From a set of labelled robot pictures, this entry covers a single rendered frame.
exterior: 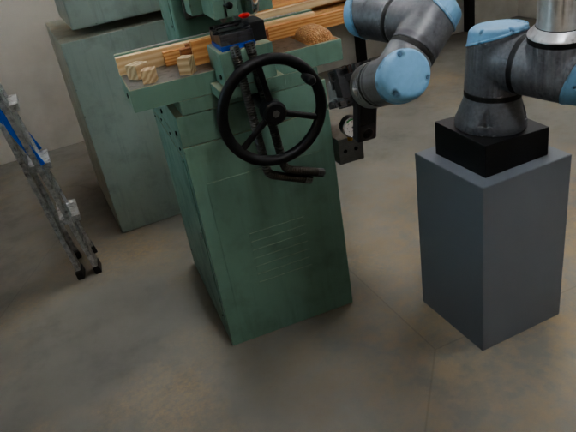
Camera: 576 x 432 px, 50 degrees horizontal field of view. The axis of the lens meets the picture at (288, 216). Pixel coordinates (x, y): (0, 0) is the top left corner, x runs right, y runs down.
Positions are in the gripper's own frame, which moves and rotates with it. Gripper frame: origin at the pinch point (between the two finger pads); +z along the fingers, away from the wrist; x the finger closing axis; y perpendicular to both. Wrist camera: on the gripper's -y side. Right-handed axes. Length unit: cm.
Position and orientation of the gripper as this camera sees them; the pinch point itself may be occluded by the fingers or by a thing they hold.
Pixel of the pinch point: (336, 105)
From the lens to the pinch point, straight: 145.0
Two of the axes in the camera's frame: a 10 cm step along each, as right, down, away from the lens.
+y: -2.6, -9.5, -1.6
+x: -9.2, 3.0, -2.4
